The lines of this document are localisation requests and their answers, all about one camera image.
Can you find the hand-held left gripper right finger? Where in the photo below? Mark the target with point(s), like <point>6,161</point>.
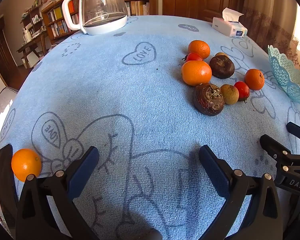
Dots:
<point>213,172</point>

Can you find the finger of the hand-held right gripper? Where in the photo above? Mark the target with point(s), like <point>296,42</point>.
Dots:
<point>298,131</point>
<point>277,150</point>

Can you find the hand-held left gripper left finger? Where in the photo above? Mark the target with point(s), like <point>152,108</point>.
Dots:
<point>83,172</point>

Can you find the light blue lattice plastic basket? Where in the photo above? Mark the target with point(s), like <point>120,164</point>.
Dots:
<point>287,77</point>

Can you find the orange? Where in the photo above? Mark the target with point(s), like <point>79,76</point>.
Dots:
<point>26,164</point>
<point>199,49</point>
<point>196,73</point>
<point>254,79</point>

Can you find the red tomato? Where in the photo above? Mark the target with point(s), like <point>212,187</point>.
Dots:
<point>242,90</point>
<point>193,57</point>

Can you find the tan longan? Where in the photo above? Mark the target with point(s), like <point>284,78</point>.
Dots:
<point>229,94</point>
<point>221,54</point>

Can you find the dark purple passion fruit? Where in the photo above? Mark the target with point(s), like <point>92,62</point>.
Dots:
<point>222,66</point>

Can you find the blue printed towel tablecloth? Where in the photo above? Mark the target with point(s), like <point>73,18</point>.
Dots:
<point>115,105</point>

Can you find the beige patterned curtain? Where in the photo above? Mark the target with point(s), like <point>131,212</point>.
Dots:
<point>270,17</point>

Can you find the white tissue pack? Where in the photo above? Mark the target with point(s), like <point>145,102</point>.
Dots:
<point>230,27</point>

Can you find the wooden bench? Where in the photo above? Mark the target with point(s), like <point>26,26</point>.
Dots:
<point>30,46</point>

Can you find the dark wooden door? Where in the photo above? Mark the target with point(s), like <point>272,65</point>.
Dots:
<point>1,52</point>

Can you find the rows of shelved books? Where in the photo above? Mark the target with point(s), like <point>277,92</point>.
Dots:
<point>58,27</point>

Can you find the small open wooden rack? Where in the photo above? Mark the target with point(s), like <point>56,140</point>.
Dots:
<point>32,20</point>

